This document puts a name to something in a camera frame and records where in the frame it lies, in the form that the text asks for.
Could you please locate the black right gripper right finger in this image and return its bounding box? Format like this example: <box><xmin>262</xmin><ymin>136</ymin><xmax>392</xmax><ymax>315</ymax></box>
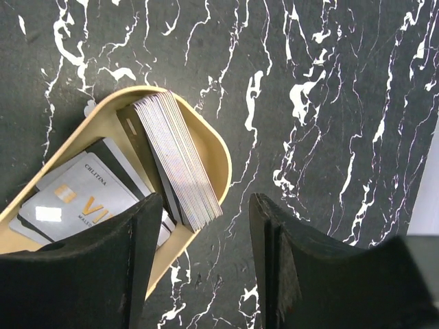
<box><xmin>249</xmin><ymin>193</ymin><xmax>438</xmax><ymax>328</ymax></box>

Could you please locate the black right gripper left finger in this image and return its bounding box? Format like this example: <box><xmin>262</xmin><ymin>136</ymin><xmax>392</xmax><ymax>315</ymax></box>
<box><xmin>1</xmin><ymin>193</ymin><xmax>163</xmax><ymax>328</ymax></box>

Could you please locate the stack of credit cards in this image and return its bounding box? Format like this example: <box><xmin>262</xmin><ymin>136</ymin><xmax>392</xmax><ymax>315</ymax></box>
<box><xmin>117</xmin><ymin>91</ymin><xmax>222</xmax><ymax>232</ymax></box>

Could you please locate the silver VIP credit card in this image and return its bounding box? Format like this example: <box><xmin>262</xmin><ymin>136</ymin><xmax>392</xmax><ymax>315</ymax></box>
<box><xmin>9</xmin><ymin>152</ymin><xmax>152</xmax><ymax>245</ymax></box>

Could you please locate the beige oval card tray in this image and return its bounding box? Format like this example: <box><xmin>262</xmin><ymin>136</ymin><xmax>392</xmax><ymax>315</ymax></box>
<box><xmin>0</xmin><ymin>85</ymin><xmax>233</xmax><ymax>302</ymax></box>

